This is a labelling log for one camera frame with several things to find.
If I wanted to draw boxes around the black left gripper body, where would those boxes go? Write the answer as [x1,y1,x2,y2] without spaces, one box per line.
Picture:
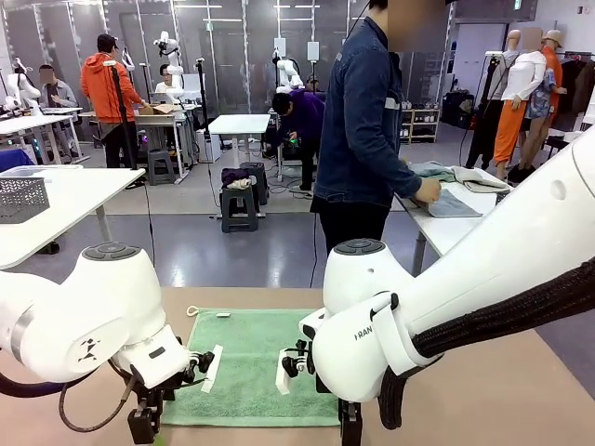
[132,383,180,413]

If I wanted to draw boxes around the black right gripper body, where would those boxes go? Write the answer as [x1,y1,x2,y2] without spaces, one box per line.
[315,374,364,419]

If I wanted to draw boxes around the person's right forearm denim sleeve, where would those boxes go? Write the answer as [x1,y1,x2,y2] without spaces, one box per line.
[371,155,424,202]

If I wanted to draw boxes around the person's right hand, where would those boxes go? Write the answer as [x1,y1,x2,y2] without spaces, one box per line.
[415,177,442,204]

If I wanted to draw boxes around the gray plastic step stool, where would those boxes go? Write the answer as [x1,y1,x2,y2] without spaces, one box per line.
[147,149,178,186]
[220,185,260,233]
[240,161,270,205]

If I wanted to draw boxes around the dark clothes pile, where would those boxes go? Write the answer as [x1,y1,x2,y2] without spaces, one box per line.
[220,166,254,190]

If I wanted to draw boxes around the blue cloth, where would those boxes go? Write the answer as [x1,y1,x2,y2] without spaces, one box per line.
[0,149,36,173]

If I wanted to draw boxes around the white desk with box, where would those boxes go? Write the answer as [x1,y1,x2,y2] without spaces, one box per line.
[134,109,192,182]

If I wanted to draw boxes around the white standing desk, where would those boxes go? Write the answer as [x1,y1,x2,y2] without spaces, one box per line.
[207,113,271,219]

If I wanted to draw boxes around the black tripod pole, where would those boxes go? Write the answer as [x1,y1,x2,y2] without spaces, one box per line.
[102,59,139,171]
[194,58,213,162]

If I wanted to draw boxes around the wooden shoe shelf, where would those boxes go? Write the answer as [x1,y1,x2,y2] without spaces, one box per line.
[398,107,442,144]

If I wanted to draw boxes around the person in denim jacket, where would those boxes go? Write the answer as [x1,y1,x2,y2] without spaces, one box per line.
[311,0,443,289]

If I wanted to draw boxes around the person in purple hoodie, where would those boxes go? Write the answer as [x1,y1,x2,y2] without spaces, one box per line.
[271,87,326,191]

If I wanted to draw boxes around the white background work table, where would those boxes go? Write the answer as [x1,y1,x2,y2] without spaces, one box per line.
[0,107,89,166]

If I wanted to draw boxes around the person in orange hoodie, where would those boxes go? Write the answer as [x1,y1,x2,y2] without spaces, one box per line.
[81,33,145,169]

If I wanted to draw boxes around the seated person white shirt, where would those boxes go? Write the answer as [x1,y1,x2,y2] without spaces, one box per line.
[154,63,176,94]

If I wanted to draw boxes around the seated person gray jacket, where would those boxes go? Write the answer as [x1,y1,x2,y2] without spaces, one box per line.
[37,64,79,109]

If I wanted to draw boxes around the black luggage bags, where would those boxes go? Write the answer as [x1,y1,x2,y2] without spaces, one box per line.
[441,90,475,129]

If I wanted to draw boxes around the black utility cart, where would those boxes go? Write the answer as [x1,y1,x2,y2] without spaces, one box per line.
[546,134,575,162]

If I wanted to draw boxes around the mannequin gray vest black pants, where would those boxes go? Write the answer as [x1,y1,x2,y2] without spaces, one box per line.
[464,30,522,171]

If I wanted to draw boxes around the mannequin white top orange pants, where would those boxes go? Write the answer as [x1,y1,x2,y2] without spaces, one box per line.
[493,27,548,176]

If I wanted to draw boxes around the rack of dark clothes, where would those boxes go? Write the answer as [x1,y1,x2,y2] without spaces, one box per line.
[552,50,595,134]

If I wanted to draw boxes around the mannequin orange shirt beige hat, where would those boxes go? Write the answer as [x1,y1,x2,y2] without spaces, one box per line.
[524,28,568,171]

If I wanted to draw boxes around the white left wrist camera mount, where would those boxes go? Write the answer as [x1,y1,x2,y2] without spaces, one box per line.
[185,344,224,395]

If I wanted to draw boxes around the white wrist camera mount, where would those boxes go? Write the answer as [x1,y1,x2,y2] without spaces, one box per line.
[274,341,315,396]
[185,344,224,395]

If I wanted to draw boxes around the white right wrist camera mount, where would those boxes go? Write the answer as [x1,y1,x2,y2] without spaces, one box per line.
[274,341,315,396]

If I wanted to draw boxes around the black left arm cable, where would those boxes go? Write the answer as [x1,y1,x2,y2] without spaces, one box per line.
[0,357,140,433]

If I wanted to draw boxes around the black right arm cable sleeve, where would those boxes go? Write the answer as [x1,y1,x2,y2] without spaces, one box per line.
[378,259,595,431]

